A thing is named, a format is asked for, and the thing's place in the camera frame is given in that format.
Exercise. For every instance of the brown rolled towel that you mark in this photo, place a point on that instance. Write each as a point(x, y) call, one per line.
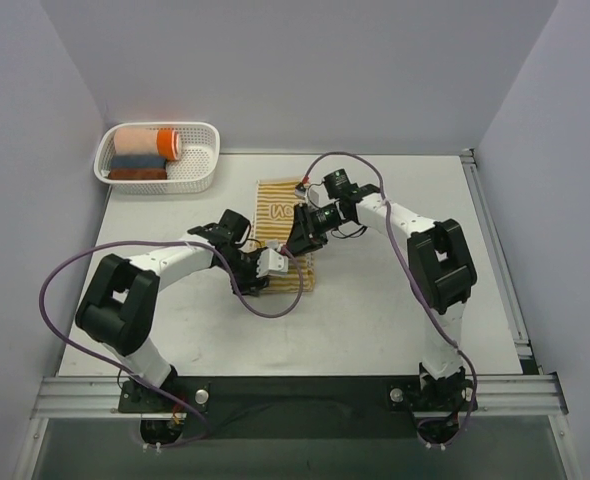
point(138, 174)

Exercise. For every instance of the aluminium front rail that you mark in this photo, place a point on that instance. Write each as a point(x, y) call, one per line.
point(90, 397)

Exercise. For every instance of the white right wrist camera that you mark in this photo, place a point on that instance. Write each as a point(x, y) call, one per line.
point(306, 191)

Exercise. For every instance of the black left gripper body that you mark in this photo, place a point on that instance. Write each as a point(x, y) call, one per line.
point(250, 275)

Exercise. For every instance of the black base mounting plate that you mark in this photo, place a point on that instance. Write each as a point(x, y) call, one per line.
point(300, 408)

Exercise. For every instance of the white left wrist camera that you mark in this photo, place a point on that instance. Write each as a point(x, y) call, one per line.
point(271, 263)

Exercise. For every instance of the peach orange rolled towel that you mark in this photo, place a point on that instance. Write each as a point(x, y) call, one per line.
point(164, 142)

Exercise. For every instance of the aluminium rail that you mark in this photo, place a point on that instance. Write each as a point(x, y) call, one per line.
point(90, 397)
point(516, 322)

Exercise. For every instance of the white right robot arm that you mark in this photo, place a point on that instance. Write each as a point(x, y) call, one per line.
point(436, 259)

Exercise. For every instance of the aluminium right side rail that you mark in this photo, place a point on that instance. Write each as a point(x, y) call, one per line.
point(516, 322)

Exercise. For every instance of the yellow white striped towel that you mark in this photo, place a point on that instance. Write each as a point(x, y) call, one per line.
point(272, 220)

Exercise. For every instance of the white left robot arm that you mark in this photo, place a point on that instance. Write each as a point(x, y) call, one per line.
point(118, 307)

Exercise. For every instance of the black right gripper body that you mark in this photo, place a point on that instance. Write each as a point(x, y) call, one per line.
point(301, 228)

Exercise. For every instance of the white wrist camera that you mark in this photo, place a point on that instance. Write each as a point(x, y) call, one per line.
point(306, 191)
point(271, 263)

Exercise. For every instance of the blue grey rolled towel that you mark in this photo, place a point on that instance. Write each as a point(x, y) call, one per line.
point(147, 161)

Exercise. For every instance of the white perforated plastic basket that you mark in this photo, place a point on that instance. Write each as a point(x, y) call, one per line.
point(192, 173)

